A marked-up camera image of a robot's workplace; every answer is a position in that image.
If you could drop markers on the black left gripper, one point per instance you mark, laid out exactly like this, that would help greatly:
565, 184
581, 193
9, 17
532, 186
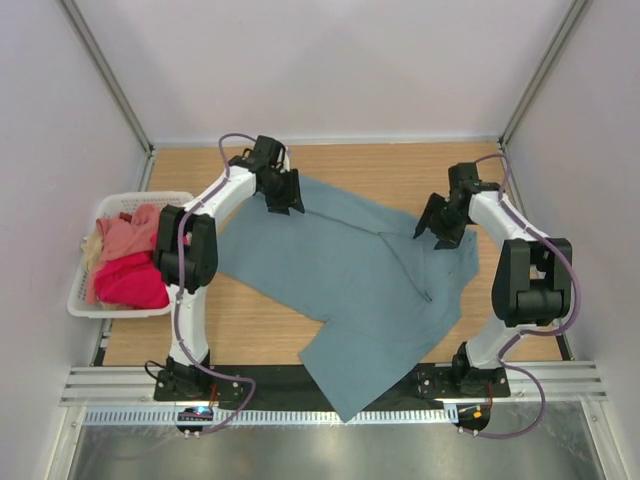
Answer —
290, 197

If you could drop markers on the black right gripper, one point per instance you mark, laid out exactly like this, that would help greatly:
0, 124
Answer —
451, 238

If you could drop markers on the blue-grey t shirt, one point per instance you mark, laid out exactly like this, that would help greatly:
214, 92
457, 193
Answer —
384, 297

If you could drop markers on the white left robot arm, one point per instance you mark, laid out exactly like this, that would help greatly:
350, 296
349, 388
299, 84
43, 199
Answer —
186, 256

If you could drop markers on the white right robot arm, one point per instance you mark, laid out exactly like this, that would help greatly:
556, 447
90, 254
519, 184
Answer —
532, 285

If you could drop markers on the salmon pink t shirt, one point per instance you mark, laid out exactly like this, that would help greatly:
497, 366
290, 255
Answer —
122, 237

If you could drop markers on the red t shirt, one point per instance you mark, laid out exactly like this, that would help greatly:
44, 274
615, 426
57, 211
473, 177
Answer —
131, 281

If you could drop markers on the white plastic laundry basket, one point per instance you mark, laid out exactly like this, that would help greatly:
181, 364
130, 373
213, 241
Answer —
110, 206

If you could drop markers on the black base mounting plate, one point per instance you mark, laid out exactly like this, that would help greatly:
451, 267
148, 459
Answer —
278, 383

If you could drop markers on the cream t shirt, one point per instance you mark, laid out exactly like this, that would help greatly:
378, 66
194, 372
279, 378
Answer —
92, 248

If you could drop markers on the right black camera box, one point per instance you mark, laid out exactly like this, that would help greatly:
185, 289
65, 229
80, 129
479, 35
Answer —
464, 177

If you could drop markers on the black camera box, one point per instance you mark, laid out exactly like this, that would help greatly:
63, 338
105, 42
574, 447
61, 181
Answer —
267, 152
464, 177

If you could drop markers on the left black camera box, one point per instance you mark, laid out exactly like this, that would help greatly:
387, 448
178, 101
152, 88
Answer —
267, 152

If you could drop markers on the white slotted cable duct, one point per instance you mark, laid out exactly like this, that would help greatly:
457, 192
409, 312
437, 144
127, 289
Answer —
182, 416

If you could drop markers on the right aluminium frame post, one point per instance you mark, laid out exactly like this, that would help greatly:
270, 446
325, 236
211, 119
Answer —
553, 52

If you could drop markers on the aluminium frame post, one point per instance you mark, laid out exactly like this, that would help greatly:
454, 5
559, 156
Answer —
553, 52
89, 42

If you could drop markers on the left aluminium frame post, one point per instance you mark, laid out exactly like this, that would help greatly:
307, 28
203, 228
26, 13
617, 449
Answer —
89, 42

